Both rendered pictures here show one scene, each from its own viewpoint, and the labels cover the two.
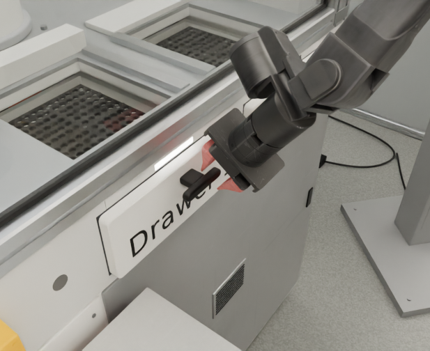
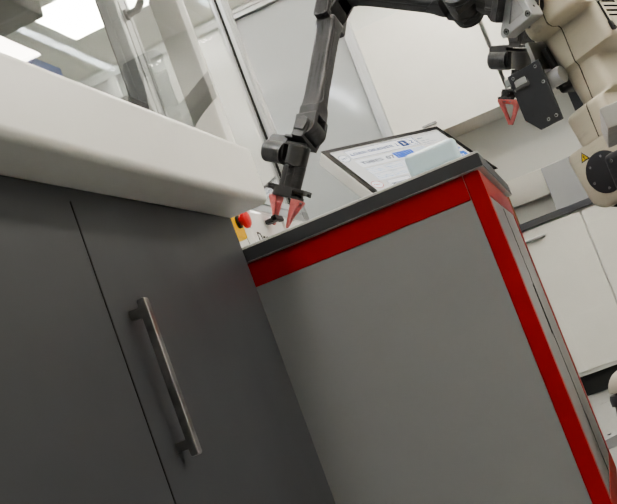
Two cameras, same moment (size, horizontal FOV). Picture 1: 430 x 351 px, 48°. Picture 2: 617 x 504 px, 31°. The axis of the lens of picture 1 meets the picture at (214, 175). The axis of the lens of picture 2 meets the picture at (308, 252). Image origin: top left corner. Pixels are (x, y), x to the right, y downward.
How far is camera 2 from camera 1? 241 cm
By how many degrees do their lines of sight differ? 52
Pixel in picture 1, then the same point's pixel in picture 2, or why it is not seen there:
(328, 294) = not seen: outside the picture
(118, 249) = (253, 231)
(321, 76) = (301, 121)
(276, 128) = (296, 153)
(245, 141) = (287, 172)
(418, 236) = not seen: hidden behind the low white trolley
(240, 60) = (267, 148)
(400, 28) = (318, 99)
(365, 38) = (309, 107)
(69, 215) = not seen: hidden behind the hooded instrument
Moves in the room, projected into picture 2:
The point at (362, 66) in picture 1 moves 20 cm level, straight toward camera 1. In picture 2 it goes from (313, 112) to (317, 89)
